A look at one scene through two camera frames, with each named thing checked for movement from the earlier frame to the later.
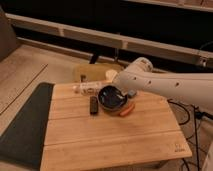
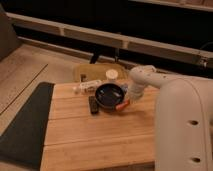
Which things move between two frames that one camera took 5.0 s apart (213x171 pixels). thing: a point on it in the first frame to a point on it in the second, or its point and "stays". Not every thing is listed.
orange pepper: (127, 109) to (121, 106)
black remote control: (94, 105) stays
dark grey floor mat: (23, 141) stays
